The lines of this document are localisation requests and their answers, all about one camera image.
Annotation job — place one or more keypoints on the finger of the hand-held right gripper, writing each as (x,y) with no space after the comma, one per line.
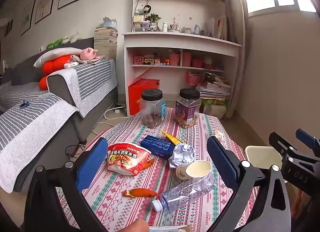
(306,137)
(278,143)

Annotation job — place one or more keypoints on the white power strip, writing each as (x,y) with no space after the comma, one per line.
(118,109)

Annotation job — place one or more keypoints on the white trash bin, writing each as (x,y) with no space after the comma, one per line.
(262,155)

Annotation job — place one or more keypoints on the clear jar blue label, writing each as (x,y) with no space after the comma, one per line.
(150,112)

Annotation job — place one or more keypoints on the pink pot with pencils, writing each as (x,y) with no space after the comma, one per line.
(174,59)

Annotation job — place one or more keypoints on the striped grey sofa seat cover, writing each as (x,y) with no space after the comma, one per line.
(30,132)

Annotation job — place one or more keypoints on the tall stack of books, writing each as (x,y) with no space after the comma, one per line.
(105,44)

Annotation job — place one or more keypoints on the curled orange wrapper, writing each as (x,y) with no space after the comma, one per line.
(150,163)

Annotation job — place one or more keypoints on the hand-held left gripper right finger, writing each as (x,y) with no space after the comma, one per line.
(221,159)

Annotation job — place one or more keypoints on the orange plush cushion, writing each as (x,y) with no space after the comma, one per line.
(52,65)

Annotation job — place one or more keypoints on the blue tissue box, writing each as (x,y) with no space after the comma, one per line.
(108,23)

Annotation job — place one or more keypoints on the clear plastic bottle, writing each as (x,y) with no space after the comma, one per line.
(185,192)

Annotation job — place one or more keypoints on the printed paper cup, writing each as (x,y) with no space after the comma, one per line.
(182,172)

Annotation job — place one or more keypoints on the pile of papers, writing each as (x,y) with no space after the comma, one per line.
(215,89)

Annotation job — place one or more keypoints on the small framed wall picture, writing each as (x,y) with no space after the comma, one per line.
(8,27)

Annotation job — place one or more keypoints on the pink lattice box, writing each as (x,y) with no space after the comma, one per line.
(138,60)

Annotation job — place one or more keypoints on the white plush toy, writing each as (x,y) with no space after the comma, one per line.
(71,38)

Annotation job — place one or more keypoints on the pink plush toy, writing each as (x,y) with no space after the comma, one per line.
(87,54)

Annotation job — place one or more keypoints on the yellow toy car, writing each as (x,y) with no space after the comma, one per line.
(148,62)

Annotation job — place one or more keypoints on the blue cardboard box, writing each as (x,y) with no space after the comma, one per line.
(156,144)

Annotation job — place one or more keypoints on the red cardboard box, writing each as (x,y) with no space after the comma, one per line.
(142,97)

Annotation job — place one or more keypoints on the white bag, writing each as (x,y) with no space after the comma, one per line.
(215,112)

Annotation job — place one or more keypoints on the narrow framed wall picture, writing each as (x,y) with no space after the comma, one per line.
(27,17)

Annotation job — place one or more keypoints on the small pink basket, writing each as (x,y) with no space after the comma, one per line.
(197,63)

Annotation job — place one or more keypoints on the red noodle packet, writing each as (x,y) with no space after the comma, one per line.
(125,158)

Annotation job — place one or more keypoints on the grey sofa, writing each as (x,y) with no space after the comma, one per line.
(62,84)

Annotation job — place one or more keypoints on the doll figurine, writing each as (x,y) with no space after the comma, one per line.
(147,9)

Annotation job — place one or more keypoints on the white pillow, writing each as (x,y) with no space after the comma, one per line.
(55,54)

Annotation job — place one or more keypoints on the flat orange wrapper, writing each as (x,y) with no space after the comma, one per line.
(145,193)

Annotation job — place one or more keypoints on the crumpled white tissue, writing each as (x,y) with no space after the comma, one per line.
(220,135)

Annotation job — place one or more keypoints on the patterned knit-print tablecloth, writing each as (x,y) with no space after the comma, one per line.
(120,187)

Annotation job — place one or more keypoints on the clear jar purple label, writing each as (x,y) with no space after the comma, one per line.
(186,114)

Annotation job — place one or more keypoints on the green potted plant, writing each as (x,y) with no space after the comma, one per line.
(153,18)

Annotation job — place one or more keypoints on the green plush toy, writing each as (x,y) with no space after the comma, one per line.
(55,43)

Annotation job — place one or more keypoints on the green tissue pack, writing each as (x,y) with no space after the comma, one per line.
(215,102)

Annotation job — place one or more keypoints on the plain pink pot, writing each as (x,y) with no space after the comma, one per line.
(187,59)

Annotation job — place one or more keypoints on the large pink basket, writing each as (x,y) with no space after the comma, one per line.
(195,79)

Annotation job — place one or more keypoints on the medium framed wall picture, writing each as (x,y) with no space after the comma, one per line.
(46,3)

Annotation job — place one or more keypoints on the glass teapot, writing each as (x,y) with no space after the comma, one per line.
(197,30)

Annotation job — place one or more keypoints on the small white bottle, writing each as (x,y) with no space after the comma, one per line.
(165,27)

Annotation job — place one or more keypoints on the person's left hand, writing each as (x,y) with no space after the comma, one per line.
(135,227)

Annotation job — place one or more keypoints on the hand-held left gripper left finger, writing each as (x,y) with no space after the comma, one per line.
(92,162)

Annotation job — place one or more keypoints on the white paper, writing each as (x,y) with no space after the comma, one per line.
(182,155)

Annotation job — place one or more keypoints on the upright folders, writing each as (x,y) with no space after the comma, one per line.
(220,28)

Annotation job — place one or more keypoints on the white shelf unit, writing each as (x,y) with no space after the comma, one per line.
(180,42)

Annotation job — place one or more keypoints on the yellow foil wrapper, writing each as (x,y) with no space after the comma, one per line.
(172,138)

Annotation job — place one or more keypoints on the beige curtain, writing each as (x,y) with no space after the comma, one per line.
(235,34)

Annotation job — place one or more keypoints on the small blue item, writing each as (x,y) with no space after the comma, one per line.
(25,105)

